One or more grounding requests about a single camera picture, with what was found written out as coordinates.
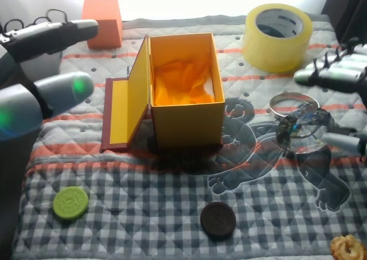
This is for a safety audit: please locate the yellow gift box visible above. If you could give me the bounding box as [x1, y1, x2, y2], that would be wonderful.
[100, 32, 226, 153]

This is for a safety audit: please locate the dark brown sandwich cookie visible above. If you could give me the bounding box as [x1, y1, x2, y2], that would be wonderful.
[200, 201, 237, 239]

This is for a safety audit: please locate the yellow satin lining cloth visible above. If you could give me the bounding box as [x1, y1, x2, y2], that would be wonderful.
[153, 59, 216, 106]

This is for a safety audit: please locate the grey quilt with printed bear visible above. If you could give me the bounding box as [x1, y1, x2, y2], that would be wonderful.
[11, 13, 367, 260]

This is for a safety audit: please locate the silver metal ring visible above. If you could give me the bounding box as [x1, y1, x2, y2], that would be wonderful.
[268, 92, 321, 120]

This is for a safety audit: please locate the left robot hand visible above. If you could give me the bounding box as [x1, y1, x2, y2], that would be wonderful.
[0, 9, 100, 142]

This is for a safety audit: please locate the yellowish clear tape roll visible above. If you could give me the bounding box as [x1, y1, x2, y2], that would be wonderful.
[242, 3, 314, 73]

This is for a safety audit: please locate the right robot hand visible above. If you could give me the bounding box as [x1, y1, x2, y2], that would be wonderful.
[294, 40, 367, 157]

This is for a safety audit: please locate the orange cube block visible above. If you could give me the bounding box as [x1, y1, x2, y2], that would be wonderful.
[81, 0, 124, 50]

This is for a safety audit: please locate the green sandwich cookie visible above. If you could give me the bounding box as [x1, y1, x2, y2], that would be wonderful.
[52, 186, 89, 221]

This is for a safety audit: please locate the dark curtain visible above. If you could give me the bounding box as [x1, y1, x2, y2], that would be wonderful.
[321, 0, 367, 44]

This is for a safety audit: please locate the golden butter cookie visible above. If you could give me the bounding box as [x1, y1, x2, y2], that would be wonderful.
[330, 234, 367, 260]

